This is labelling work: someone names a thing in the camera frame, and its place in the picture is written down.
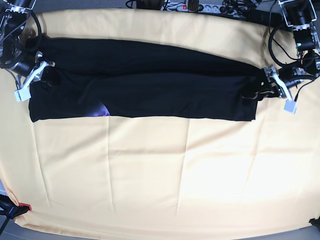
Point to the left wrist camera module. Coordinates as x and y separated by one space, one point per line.
290 106

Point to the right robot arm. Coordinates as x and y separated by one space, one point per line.
14 15

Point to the white power strip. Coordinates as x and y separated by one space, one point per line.
228 8

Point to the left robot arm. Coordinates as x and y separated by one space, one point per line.
299 16

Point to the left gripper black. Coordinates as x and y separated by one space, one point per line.
283 79

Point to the black box on back table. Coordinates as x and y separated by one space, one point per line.
265 18

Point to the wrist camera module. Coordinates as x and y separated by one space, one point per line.
290 106
22 94

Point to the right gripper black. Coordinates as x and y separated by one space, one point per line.
31 68

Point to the black clamp at right corner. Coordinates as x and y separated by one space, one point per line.
315 222

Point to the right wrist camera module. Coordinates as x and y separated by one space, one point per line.
22 94

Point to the red and black clamp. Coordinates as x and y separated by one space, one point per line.
10 209

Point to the black T-shirt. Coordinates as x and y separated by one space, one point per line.
132 79

